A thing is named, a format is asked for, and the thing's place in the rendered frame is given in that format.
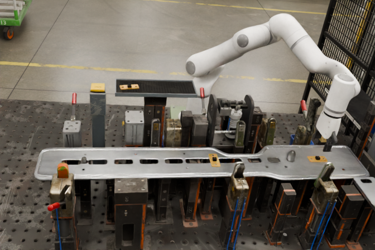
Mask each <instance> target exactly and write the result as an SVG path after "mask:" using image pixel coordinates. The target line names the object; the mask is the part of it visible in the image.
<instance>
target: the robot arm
mask: <svg viewBox="0 0 375 250"><path fill-rule="evenodd" d="M280 39H283V40H284V42H285V43H286V44H287V45H288V47H289V48H290V49H291V50H292V52H293V53H294V54H295V55H296V57H297V58H298V59H299V60H300V61H301V63H302V64H303V66H304V67H305V68H306V69H307V70H308V71H309V72H311V73H316V74H323V75H325V76H327V77H329V78H330V79H332V80H333V82H332V84H331V87H330V90H329V93H328V96H327V99H326V102H325V105H324V107H323V111H322V113H321V114H320V117H319V118H318V122H317V124H316V130H317V131H316V132H315V136H314V138H321V137H322V136H323V137H324V138H325V139H326V144H325V145H324V148H323V152H330V150H331V147H332V145H334V144H336V143H337V138H336V136H337V134H338V130H339V127H340V123H341V117H342V116H343V115H344V113H345V111H346V109H347V106H348V103H349V101H350V100H351V99H352V98H354V97H355V96H357V95H358V94H359V92H360V85H359V83H358V81H357V79H356V78H355V77H354V75H353V74H352V73H351V72H350V71H349V70H348V69H347V68H346V67H345V66H344V65H343V64H341V63H340V62H338V61H336V60H333V59H331V58H328V57H326V56H325V55H324V54H323V53H322V52H321V50H320V49H319V48H318V47H317V45H316V44H315V42H314V41H313V40H312V39H311V37H310V36H309V35H308V34H307V32H306V31H305V30H304V29H303V27H302V26H301V25H300V24H299V23H298V21H297V20H296V19H295V18H294V17H293V16H291V15H290V14H287V13H282V14H279V15H275V16H273V17H271V18H270V20H269V21H268V22H266V23H264V24H261V25H257V26H252V27H248V28H245V29H242V30H240V31H238V32H237V33H235V34H234V36H233V37H232V38H231V39H229V40H228V41H226V42H224V43H222V44H220V45H218V46H216V47H213V48H211V49H208V50H205V51H202V52H200V53H197V54H194V55H192V56H190V57H189V58H188V60H187V61H186V65H185V66H186V71H187V73H188V74H189V75H191V76H193V77H195V78H194V79H193V82H194V85H195V88H196V91H197V94H198V96H197V98H187V104H186V110H190V111H192V114H202V113H201V110H202V102H201V98H200V88H201V87H203V88H204V95H205V98H204V104H205V109H206V111H207V108H208V103H209V97H210V92H211V88H212V86H213V84H214V83H215V82H216V80H217V79H218V78H219V76H220V75H221V73H222V71H223V69H224V65H225V64H227V63H229V62H231V61H233V60H235V59H237V58H239V57H241V56H243V55H244V54H245V53H247V52H249V51H251V50H254V49H257V48H260V47H264V46H267V45H270V44H273V43H275V42H277V41H279V40H280ZM330 136H331V137H330ZM329 139H331V142H329Z"/></svg>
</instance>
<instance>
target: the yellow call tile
mask: <svg viewBox="0 0 375 250"><path fill-rule="evenodd" d="M104 89H105V84H104V83H92V84H91V89H90V91H91V92H104Z"/></svg>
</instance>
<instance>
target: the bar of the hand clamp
mask: <svg viewBox="0 0 375 250"><path fill-rule="evenodd" d="M320 106H321V102H320V99H319V98H310V103H309V107H308V111H307V116H306V121H305V127H306V132H305V134H307V129H308V126H309V125H310V128H311V131H310V132H309V133H310V134H313V129H314V124H315V120H316V114H317V111H318V107H320Z"/></svg>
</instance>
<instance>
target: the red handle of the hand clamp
mask: <svg viewBox="0 0 375 250"><path fill-rule="evenodd" d="M300 103H301V108H302V111H303V115H304V120H305V121H306V116H307V109H306V103H305V101H304V100H302V101H301V102H300ZM310 131H311V128H310V125H309V126H308V129H307V132H310Z"/></svg>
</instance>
